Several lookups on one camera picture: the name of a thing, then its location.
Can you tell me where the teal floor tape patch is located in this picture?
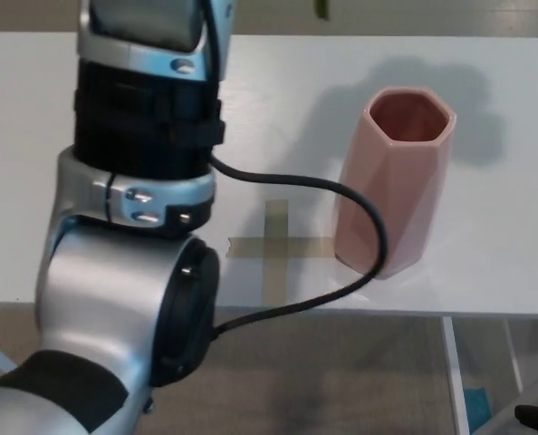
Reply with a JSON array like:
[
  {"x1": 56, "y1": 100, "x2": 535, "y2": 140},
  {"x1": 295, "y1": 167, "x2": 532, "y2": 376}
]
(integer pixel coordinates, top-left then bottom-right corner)
[{"x1": 462, "y1": 385, "x2": 495, "y2": 430}]

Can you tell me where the long beige tape strip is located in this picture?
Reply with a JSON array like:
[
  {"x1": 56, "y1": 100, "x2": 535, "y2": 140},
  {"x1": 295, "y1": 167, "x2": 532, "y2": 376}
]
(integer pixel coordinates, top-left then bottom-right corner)
[{"x1": 226, "y1": 236, "x2": 333, "y2": 259}]

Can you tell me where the thin white table leg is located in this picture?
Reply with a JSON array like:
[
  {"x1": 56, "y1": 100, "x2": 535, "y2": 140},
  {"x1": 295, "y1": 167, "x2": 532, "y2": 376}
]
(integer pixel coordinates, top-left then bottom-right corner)
[{"x1": 504, "y1": 316, "x2": 524, "y2": 392}]

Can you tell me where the pink faceted ceramic vase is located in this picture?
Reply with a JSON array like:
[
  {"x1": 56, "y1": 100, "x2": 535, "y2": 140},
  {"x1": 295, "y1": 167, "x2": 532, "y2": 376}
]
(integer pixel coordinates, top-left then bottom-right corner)
[{"x1": 333, "y1": 85, "x2": 457, "y2": 279}]

